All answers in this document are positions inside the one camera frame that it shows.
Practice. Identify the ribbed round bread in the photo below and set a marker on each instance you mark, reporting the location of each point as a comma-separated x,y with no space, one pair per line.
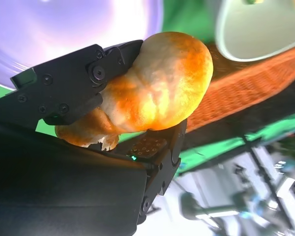
162,86

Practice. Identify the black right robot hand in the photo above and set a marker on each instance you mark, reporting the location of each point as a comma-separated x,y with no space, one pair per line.
51,184

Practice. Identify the pale grey-green bowl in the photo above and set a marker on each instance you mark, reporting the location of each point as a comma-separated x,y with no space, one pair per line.
255,32

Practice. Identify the lavender white plate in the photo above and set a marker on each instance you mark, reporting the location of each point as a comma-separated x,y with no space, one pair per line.
64,24

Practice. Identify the orange wicker basket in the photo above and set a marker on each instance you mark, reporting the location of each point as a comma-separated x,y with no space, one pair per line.
248,88

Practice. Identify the green tablecloth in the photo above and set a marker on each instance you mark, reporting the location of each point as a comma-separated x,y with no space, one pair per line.
186,19

